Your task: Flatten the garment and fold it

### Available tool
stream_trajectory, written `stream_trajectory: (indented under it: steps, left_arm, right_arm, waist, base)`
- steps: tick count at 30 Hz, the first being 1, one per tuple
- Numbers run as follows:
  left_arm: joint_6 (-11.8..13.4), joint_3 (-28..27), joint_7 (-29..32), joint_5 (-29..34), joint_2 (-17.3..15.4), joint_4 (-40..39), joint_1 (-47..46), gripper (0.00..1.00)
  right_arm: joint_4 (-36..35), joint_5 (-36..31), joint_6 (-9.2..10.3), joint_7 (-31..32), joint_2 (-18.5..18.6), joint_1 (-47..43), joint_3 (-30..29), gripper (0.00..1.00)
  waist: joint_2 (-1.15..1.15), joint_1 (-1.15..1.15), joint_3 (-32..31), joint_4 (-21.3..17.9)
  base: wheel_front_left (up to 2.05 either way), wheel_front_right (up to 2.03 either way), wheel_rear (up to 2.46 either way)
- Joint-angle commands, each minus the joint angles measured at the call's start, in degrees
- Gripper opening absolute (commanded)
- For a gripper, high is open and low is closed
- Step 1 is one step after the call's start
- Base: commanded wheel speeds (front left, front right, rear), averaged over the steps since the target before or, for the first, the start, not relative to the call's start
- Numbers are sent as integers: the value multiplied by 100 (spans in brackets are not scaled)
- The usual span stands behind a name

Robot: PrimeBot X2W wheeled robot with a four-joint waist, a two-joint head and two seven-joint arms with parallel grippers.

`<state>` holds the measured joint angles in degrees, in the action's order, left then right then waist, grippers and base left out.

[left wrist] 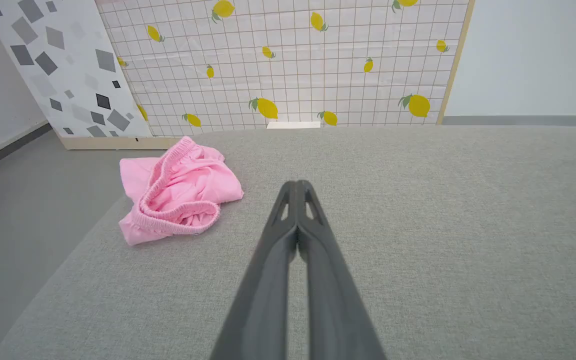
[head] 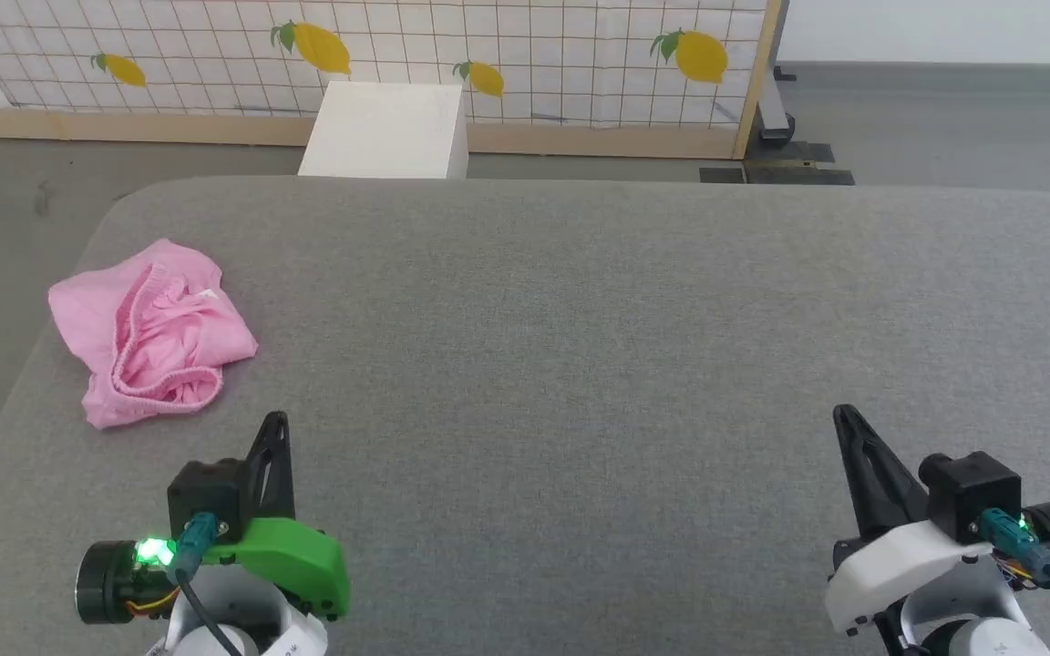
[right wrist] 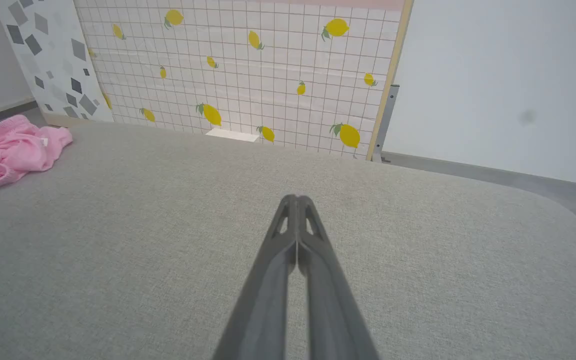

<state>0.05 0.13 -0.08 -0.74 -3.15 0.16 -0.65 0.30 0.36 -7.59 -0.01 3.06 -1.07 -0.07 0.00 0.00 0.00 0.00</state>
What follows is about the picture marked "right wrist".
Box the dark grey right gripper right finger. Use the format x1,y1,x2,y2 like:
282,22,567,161
296,195,380,360

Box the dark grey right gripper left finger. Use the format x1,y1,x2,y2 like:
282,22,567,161
213,194,298,360

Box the pink elastic-waist shorts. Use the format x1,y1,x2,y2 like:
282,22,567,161
0,114,74,189

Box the grey fabric sofa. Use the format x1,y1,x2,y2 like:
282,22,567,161
0,122,576,360

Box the white box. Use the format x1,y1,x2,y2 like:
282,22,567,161
205,128,260,144

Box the grey metal panel support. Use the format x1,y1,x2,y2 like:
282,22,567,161
371,84,400,164

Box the lemon print grid panel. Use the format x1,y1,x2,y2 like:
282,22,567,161
73,0,415,162

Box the grey terrazzo print panel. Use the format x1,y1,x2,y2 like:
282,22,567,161
0,0,115,124

